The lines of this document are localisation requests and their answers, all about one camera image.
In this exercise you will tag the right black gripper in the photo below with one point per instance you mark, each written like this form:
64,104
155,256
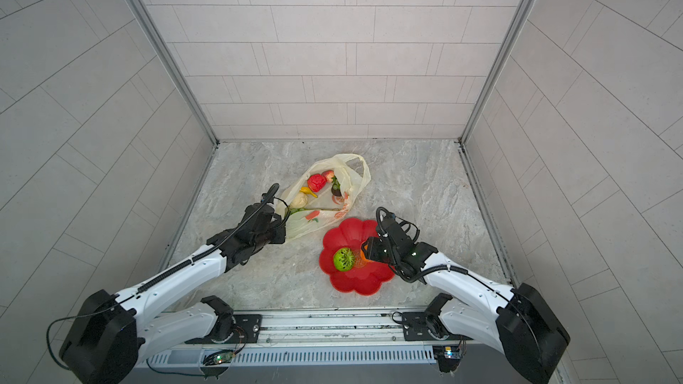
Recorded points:
371,249

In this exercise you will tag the green purple toy grapes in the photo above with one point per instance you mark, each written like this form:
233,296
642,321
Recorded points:
336,188

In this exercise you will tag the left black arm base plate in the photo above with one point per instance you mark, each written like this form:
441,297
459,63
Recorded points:
239,329

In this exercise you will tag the right aluminium corner post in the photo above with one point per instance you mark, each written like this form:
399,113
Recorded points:
519,19

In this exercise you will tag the aluminium corner post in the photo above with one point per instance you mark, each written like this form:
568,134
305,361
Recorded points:
150,30
519,19

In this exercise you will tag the orange toy fruit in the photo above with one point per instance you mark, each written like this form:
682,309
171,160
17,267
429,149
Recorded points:
360,260

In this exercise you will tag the red toy fruit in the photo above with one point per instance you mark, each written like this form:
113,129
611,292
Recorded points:
316,182

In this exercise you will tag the pale beige toy fruit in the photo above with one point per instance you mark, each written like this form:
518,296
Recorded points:
299,201

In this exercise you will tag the aluminium mounting rail frame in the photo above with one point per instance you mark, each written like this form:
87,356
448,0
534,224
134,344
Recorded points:
337,336

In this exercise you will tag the yellow toy banana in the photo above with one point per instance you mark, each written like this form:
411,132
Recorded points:
308,191

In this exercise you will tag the green toy apple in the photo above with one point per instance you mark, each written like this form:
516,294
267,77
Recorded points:
344,260

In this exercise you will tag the small circuit board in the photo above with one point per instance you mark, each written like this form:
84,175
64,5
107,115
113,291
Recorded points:
219,358
448,358

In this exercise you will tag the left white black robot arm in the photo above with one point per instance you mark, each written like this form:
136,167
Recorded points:
113,332

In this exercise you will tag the left aluminium corner post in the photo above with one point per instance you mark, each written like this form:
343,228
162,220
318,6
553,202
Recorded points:
150,30

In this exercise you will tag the toy strawberry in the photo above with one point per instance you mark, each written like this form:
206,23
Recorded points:
329,175

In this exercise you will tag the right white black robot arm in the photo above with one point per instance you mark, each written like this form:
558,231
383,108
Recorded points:
516,321

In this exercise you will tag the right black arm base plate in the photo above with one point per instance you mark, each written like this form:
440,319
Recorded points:
424,326

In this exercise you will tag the red flower-shaped plate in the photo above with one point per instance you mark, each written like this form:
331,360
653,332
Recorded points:
352,233

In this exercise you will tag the left small circuit board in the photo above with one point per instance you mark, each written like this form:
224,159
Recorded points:
219,358

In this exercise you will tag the right small circuit board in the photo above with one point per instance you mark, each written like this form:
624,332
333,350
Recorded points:
448,358

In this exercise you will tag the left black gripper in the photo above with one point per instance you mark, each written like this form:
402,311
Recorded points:
282,233

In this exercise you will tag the translucent yellowish plastic bag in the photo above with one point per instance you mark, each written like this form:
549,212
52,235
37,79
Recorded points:
325,211

